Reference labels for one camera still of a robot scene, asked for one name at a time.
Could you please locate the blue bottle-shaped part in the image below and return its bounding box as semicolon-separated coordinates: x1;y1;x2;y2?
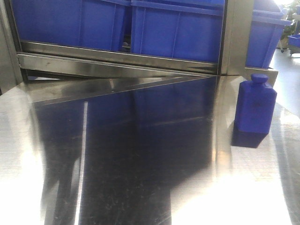
231;74;277;148

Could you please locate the stainless steel shelf rack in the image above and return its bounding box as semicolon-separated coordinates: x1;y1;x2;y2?
0;0;278;102

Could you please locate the blue plastic bin right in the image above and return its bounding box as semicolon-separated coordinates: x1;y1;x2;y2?
131;0;224;63

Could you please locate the blue plastic bin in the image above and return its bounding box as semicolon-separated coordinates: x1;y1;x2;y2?
131;0;224;63
12;0;130;51

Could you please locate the blue plastic bin left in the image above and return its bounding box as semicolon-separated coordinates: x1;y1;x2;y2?
12;0;130;51

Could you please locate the blue bin outside rack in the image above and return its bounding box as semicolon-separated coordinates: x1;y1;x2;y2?
246;0;292;68

